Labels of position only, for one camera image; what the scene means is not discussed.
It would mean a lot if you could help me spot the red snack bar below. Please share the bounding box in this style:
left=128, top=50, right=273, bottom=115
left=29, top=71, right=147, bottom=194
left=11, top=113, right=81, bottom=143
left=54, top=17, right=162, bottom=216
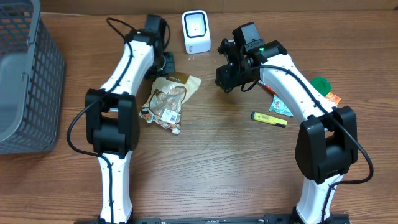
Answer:
left=258, top=80, right=275, bottom=95

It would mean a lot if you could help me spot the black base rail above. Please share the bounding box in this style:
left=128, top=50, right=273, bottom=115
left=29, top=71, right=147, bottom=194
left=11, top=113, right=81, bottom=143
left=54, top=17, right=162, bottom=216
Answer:
left=74, top=214, right=351, bottom=224

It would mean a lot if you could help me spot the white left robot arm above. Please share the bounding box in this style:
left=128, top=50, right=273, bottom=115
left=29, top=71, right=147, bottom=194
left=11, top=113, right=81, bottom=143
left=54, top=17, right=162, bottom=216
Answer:
left=67, top=14, right=175, bottom=223

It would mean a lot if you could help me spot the teal white snack packet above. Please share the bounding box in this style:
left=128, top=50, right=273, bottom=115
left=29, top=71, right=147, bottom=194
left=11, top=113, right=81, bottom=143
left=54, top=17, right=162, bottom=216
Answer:
left=269, top=95, right=293, bottom=117

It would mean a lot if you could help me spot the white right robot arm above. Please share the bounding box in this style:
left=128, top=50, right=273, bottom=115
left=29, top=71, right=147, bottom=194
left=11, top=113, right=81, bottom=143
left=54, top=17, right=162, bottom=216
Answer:
left=215, top=22, right=374, bottom=223

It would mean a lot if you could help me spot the yellow black tube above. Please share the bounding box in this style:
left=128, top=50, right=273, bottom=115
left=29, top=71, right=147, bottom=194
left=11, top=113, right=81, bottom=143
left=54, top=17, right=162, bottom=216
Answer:
left=251, top=111, right=287, bottom=128

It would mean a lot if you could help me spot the green lid jar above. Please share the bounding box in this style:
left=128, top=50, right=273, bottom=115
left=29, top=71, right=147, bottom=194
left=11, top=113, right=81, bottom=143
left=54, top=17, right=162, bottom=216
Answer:
left=310, top=77, right=331, bottom=96

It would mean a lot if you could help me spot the white barcode scanner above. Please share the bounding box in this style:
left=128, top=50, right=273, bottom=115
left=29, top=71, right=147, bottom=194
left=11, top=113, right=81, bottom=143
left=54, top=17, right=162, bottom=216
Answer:
left=181, top=10, right=211, bottom=54

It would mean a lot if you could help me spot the orange white small packet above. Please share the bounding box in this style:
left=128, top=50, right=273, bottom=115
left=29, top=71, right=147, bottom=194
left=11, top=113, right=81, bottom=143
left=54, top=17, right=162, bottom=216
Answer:
left=325, top=92, right=341, bottom=106

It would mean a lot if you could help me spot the grey plastic mesh basket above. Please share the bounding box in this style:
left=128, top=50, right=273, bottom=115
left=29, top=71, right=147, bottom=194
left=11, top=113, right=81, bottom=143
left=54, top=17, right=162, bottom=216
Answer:
left=1, top=0, right=65, bottom=154

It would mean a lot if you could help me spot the beige snack bag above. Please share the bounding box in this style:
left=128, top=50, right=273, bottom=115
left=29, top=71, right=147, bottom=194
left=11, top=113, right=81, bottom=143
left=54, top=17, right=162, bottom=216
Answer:
left=139, top=72, right=201, bottom=135

